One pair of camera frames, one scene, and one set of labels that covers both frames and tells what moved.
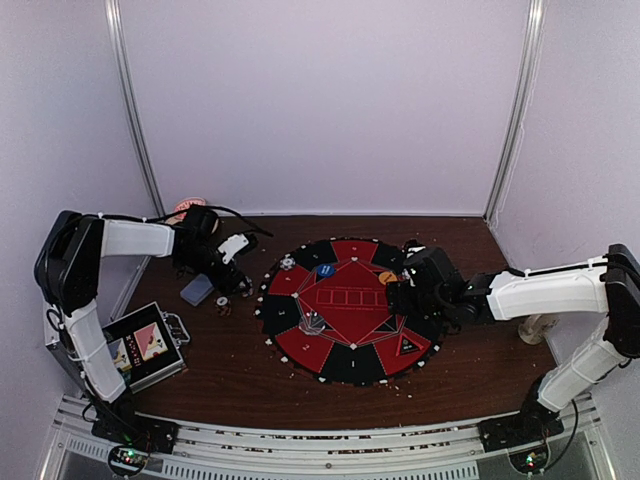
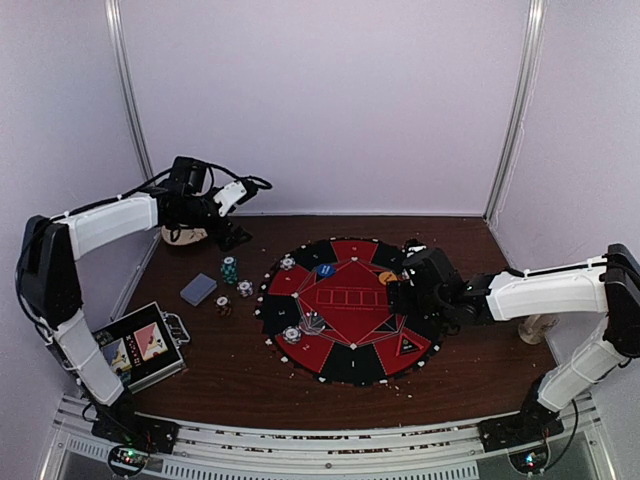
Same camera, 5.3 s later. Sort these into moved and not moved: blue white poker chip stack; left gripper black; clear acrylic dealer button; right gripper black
Moved: left gripper black
Not moved: right gripper black; blue white poker chip stack; clear acrylic dealer button
